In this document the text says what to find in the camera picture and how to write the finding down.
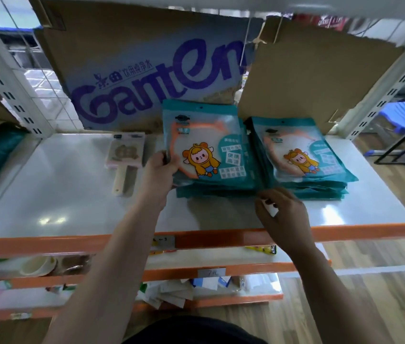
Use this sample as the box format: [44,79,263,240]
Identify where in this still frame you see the person's left hand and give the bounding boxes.
[141,150,181,209]

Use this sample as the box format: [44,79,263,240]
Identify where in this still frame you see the person's right hand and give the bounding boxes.
[254,188,317,255]

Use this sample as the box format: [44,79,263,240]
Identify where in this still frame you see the beige hand mirror brown print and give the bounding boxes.
[103,131,146,197]

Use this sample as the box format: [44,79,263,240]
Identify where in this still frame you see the person's left forearm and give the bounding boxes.
[43,200,169,344]

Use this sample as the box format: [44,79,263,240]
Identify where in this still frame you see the person's right forearm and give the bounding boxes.
[285,243,396,344]

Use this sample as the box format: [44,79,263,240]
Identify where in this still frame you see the person's black shirt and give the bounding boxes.
[123,315,267,344]

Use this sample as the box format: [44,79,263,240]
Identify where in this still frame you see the yellow snack sachet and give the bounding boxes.
[244,244,277,256]

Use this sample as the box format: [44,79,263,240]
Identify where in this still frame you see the yellow white price label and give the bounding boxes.
[149,235,177,252]

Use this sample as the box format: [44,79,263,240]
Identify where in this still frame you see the white paper price tag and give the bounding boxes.
[198,267,227,279]

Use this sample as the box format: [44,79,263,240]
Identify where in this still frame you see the cardboard sheet blue lettering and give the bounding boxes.
[28,0,266,132]

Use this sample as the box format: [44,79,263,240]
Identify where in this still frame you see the pile of white paper cards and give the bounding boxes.
[136,274,282,311]

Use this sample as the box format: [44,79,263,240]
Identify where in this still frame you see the black metal rack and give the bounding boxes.
[373,116,405,193]

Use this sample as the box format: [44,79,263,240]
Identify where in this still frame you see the brown plastic cup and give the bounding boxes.
[57,254,92,276]

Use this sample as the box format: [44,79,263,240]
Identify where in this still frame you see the beige paper cup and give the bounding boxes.
[19,255,58,277]

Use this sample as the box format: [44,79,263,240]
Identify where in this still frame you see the plain brown cardboard sheet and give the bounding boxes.
[237,16,405,135]

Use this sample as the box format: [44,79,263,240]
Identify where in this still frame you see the blue plastic stool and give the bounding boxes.
[363,80,405,156]

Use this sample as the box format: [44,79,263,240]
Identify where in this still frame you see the red fabric banner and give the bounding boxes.
[292,13,350,32]

